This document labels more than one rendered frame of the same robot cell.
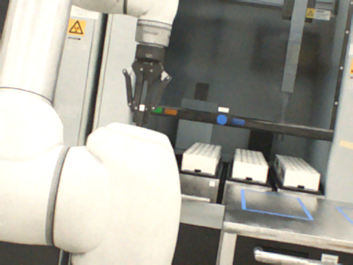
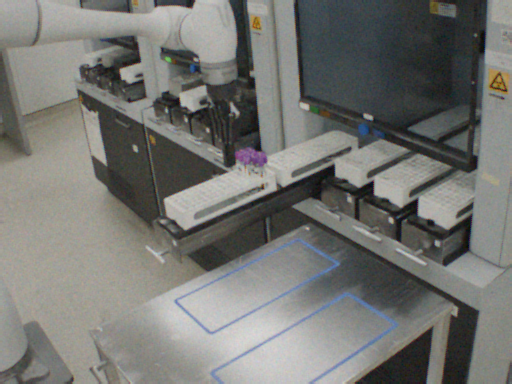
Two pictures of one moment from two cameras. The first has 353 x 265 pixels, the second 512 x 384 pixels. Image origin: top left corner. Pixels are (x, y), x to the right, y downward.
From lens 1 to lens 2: 155 cm
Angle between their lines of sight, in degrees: 56
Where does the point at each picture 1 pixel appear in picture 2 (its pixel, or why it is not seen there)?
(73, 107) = (267, 97)
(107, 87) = (285, 81)
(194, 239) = not seen: hidden behind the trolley
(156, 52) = (215, 91)
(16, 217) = not seen: outside the picture
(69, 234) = not seen: outside the picture
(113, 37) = (280, 32)
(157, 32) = (208, 73)
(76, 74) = (263, 67)
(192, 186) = (335, 198)
